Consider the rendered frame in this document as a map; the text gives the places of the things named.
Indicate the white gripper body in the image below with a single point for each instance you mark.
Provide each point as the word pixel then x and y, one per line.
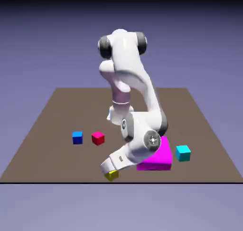
pixel 115 161

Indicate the small yellow cube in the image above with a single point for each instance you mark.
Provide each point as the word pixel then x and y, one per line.
pixel 112 175

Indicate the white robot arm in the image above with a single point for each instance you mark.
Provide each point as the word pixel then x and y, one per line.
pixel 131 67

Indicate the small red cube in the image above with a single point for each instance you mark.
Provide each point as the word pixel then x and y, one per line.
pixel 98 138

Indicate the small blue cube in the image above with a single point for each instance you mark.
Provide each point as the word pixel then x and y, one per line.
pixel 77 137

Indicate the small cyan cube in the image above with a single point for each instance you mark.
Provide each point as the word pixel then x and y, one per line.
pixel 183 153

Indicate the large magenta box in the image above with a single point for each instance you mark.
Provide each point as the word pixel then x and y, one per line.
pixel 159 159

